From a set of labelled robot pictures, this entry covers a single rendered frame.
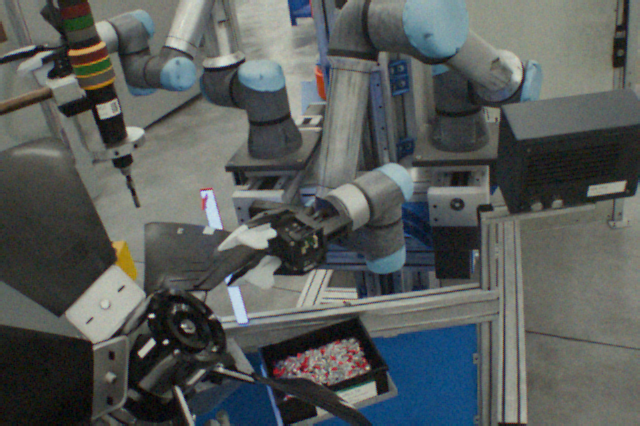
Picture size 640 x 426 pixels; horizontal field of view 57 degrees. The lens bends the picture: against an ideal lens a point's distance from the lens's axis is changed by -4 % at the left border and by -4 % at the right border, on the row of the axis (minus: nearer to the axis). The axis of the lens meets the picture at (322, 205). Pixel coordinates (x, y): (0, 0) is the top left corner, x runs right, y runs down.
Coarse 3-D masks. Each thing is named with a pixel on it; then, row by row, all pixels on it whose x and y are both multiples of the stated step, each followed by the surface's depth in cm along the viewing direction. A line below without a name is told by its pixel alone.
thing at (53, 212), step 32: (0, 160) 80; (32, 160) 82; (64, 160) 84; (0, 192) 78; (32, 192) 79; (64, 192) 81; (0, 224) 76; (32, 224) 77; (64, 224) 78; (96, 224) 80; (0, 256) 75; (32, 256) 76; (64, 256) 77; (96, 256) 78; (32, 288) 75; (64, 288) 76
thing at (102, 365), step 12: (96, 348) 67; (108, 348) 69; (120, 348) 71; (96, 360) 67; (108, 360) 69; (120, 360) 71; (96, 372) 67; (108, 372) 69; (120, 372) 71; (96, 384) 68; (108, 384) 69; (120, 384) 71; (96, 396) 68; (120, 396) 72; (96, 408) 68; (108, 408) 70
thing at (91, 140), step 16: (64, 96) 67; (80, 96) 68; (64, 112) 67; (80, 112) 68; (80, 128) 70; (96, 128) 70; (128, 128) 76; (96, 144) 71; (112, 144) 72; (128, 144) 71
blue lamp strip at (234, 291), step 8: (208, 192) 116; (208, 200) 117; (208, 208) 118; (216, 208) 118; (208, 216) 119; (216, 216) 119; (216, 224) 119; (232, 288) 127; (232, 296) 128; (240, 296) 128; (240, 304) 129; (240, 312) 130; (240, 320) 131
